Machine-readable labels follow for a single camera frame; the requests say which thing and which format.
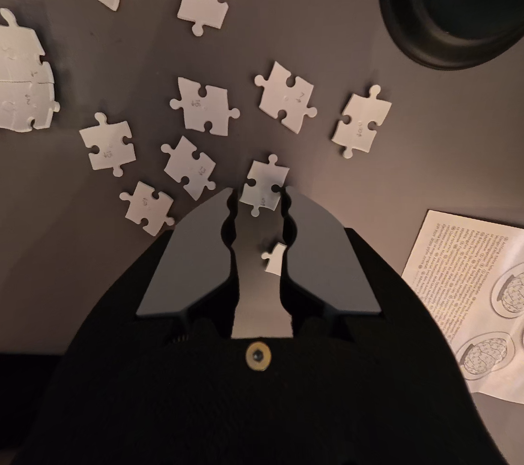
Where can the joined white puzzle section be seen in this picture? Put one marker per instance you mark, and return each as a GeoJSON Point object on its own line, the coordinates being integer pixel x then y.
{"type": "Point", "coordinates": [24, 76]}

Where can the printed instruction sheet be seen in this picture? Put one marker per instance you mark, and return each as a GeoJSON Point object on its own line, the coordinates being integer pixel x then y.
{"type": "Point", "coordinates": [450, 268]}

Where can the white puzzle pieces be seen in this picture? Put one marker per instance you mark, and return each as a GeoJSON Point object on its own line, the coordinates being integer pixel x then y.
{"type": "Point", "coordinates": [206, 105]}

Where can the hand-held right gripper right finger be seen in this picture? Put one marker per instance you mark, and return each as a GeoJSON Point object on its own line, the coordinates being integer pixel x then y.
{"type": "Point", "coordinates": [327, 268]}

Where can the black round dish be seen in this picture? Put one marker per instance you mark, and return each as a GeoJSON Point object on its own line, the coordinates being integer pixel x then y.
{"type": "Point", "coordinates": [409, 39]}

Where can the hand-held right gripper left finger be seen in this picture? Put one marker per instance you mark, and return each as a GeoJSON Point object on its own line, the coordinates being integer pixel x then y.
{"type": "Point", "coordinates": [188, 268]}

